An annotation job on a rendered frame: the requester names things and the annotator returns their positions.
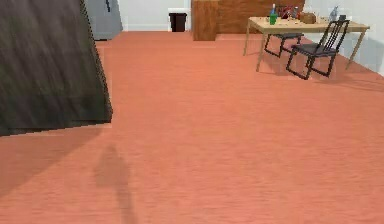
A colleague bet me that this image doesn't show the black bin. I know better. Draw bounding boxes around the black bin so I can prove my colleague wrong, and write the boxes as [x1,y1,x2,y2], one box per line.
[168,12,188,33]

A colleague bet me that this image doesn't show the brown wooden cabinet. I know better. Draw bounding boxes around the brown wooden cabinet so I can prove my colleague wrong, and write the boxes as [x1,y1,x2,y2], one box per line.
[191,0,306,42]

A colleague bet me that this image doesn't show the black chair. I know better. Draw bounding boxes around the black chair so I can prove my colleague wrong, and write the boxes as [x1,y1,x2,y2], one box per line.
[264,32,305,59]
[285,19,351,81]

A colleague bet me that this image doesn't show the green bottle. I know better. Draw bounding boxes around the green bottle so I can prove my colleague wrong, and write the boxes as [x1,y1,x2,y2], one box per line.
[269,3,278,26]

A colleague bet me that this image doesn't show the grey fridge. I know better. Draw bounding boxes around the grey fridge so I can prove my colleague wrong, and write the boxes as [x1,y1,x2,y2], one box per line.
[83,0,124,41]

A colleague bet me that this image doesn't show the light wooden table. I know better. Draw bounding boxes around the light wooden table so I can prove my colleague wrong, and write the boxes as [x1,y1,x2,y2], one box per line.
[242,16,371,73]

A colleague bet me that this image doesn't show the dark red bowl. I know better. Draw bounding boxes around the dark red bowl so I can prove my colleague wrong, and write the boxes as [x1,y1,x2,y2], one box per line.
[279,5,294,20]

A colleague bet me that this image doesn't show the brown bread loaf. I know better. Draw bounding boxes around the brown bread loaf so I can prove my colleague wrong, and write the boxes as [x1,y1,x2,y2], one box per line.
[299,12,317,25]

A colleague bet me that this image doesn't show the dark grey cupboard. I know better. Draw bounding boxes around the dark grey cupboard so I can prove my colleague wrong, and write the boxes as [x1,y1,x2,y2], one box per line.
[0,0,114,137]

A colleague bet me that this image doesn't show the clear glass bottle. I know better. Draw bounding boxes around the clear glass bottle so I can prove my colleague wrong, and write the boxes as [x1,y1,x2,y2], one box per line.
[329,5,339,23]

